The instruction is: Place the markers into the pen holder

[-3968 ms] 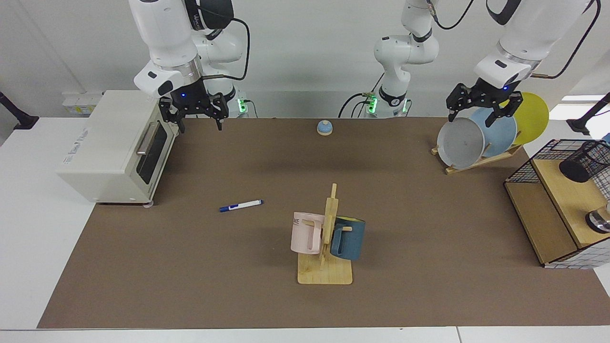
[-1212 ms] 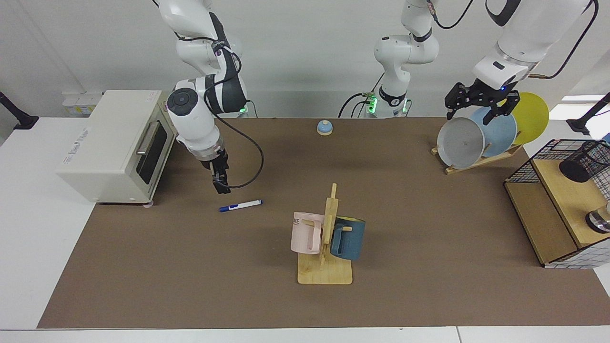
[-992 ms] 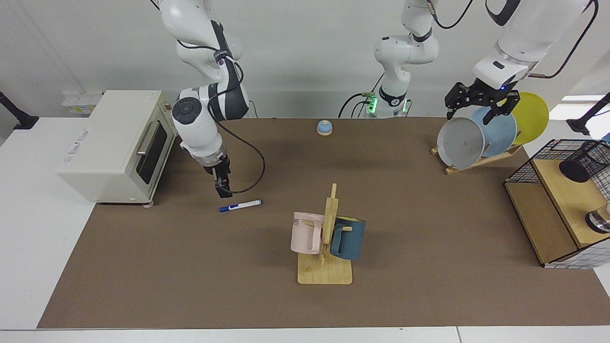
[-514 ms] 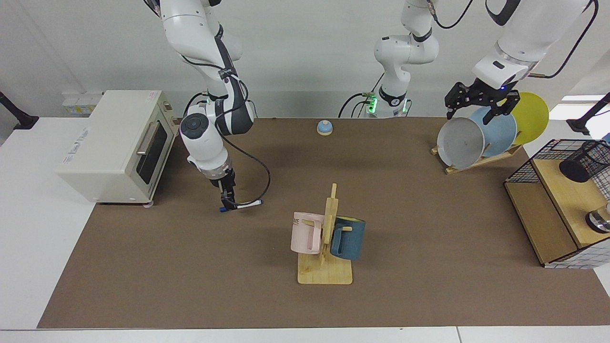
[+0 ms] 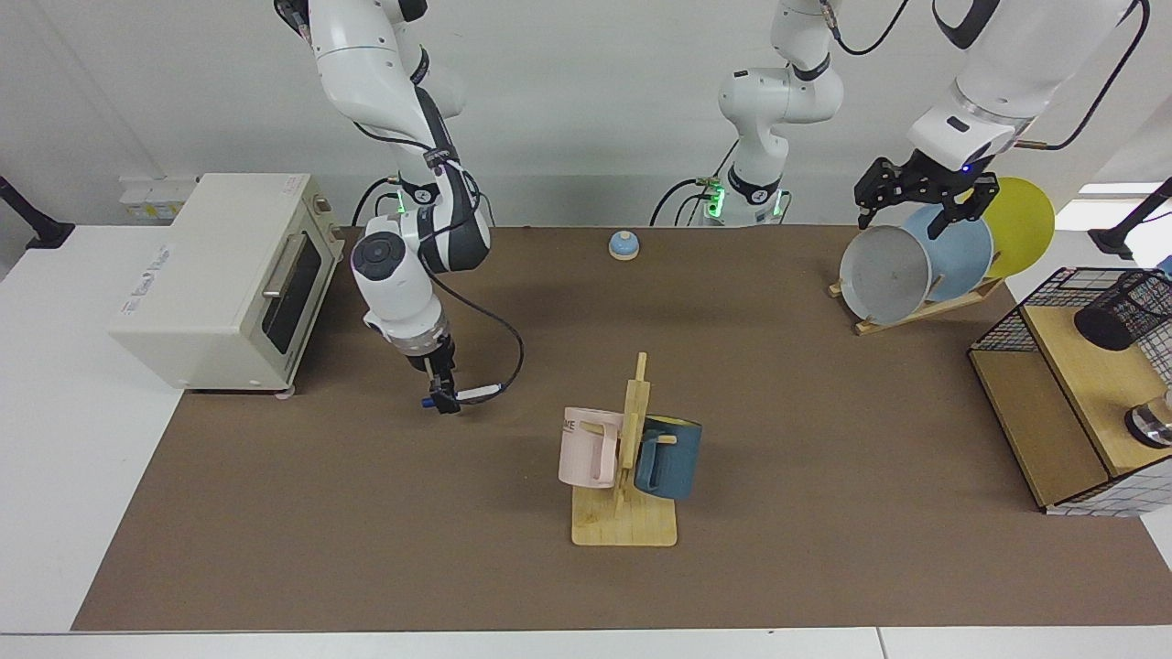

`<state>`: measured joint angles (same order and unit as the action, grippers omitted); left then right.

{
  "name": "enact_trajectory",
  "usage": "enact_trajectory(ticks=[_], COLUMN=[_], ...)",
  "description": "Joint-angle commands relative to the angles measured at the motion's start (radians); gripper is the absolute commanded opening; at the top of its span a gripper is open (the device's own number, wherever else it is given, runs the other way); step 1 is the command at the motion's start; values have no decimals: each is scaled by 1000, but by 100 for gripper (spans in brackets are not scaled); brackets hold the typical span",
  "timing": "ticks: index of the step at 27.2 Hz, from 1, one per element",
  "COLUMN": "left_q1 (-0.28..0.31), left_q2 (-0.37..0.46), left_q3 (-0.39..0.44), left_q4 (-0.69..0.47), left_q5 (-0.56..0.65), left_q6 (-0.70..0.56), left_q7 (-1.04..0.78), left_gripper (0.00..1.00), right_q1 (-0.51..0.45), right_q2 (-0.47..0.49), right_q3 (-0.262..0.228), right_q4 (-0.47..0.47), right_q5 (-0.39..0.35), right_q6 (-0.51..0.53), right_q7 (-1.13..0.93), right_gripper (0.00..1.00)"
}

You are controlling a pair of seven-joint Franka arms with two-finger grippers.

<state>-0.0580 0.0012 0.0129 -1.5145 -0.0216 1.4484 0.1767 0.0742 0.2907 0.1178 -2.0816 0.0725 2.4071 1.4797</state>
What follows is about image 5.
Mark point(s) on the yellow plate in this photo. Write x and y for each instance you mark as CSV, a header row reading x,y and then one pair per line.
x,y
1021,229

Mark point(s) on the wooden cup stand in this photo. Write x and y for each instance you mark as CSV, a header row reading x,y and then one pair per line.
x,y
623,526

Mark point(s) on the small blue round bell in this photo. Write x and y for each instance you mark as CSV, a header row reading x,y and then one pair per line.
x,y
623,245

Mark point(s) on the grey plate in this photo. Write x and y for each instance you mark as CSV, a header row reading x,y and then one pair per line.
x,y
884,275

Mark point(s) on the light blue plate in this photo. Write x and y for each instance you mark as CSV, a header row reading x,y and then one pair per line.
x,y
966,265

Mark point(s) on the pink cup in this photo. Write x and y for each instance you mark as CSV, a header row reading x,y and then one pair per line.
x,y
577,448

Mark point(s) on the dark blue cup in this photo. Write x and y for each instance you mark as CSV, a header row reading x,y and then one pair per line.
x,y
678,458

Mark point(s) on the brown table cloth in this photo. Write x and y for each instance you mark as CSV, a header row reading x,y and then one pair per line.
x,y
366,549

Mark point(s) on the black mesh pen holder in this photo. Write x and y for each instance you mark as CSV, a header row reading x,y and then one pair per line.
x,y
1112,325

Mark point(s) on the blue and white marker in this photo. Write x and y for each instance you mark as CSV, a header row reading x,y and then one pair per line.
x,y
481,392

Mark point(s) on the pale toaster oven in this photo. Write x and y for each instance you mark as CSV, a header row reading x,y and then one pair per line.
x,y
211,275

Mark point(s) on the wooden plate rack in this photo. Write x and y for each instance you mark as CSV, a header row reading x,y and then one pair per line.
x,y
916,314

